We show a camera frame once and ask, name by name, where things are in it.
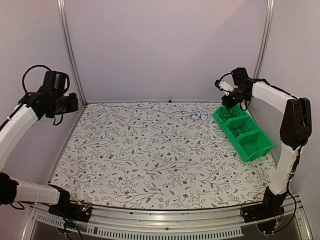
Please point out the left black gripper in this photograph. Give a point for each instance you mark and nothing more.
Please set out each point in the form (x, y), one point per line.
(74, 105)

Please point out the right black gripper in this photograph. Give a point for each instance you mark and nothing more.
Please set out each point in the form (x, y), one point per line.
(226, 103)

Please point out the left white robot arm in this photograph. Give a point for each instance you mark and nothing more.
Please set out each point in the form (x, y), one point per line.
(53, 101)

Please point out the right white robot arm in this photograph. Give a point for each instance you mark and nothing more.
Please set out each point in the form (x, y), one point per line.
(295, 128)

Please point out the green three-compartment bin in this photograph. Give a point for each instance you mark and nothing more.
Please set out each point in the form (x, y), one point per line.
(250, 141)

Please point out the floral table mat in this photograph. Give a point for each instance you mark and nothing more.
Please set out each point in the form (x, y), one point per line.
(160, 156)

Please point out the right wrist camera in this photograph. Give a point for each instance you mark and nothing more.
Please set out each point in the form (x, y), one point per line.
(224, 87)

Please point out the right aluminium frame post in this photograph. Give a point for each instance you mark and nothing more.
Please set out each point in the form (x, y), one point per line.
(267, 25)

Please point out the aluminium frame post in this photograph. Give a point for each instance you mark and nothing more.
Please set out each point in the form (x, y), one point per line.
(267, 25)
(61, 8)

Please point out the left aluminium frame post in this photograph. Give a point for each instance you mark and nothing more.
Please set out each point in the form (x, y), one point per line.
(61, 8)

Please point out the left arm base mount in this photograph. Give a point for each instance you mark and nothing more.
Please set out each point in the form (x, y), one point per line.
(77, 211)

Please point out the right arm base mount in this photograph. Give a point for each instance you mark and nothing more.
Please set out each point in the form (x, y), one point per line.
(252, 211)

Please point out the front aluminium rail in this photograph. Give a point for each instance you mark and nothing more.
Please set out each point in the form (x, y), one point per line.
(225, 223)

